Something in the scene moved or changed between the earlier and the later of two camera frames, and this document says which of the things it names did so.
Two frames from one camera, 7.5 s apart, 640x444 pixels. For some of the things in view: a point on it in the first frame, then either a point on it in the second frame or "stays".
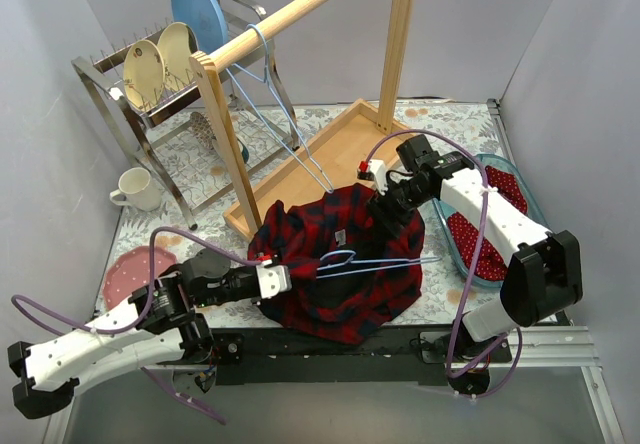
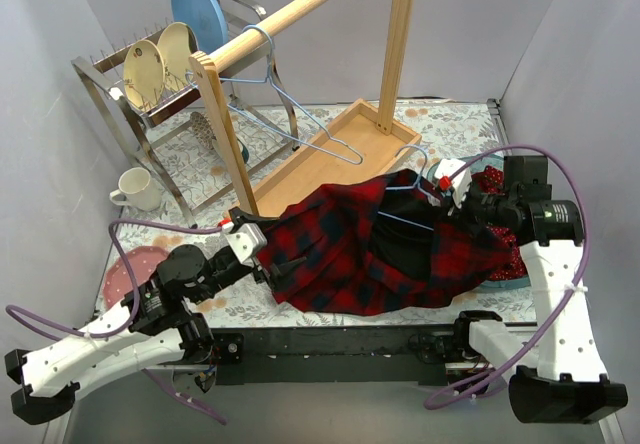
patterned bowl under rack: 202,128 stays
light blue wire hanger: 339,263 to 416,186
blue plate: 195,3 stays
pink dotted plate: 131,272 stays
